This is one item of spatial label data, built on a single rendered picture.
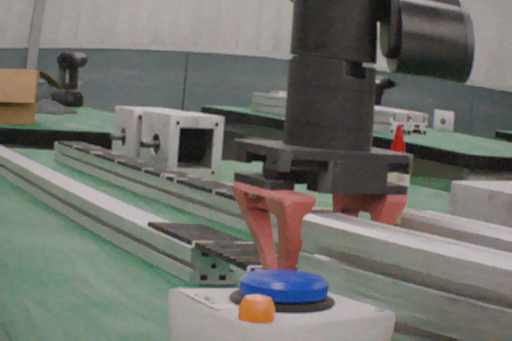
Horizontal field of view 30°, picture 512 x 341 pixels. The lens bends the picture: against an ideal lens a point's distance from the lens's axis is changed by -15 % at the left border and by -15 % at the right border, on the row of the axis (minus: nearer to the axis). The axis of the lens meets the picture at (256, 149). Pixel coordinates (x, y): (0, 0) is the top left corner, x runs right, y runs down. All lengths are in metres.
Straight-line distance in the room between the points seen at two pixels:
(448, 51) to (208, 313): 0.30
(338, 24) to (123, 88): 11.26
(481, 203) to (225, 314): 0.36
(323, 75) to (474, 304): 0.24
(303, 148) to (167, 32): 11.40
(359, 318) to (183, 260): 0.40
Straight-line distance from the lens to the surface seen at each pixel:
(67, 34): 11.74
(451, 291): 0.52
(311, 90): 0.67
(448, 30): 0.69
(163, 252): 0.88
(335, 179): 0.66
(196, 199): 1.25
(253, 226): 0.70
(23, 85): 2.71
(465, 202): 0.79
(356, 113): 0.67
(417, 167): 3.54
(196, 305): 0.47
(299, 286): 0.46
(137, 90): 11.96
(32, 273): 0.77
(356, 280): 0.57
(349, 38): 0.67
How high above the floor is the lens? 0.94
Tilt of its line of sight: 4 degrees down
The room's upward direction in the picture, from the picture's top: 5 degrees clockwise
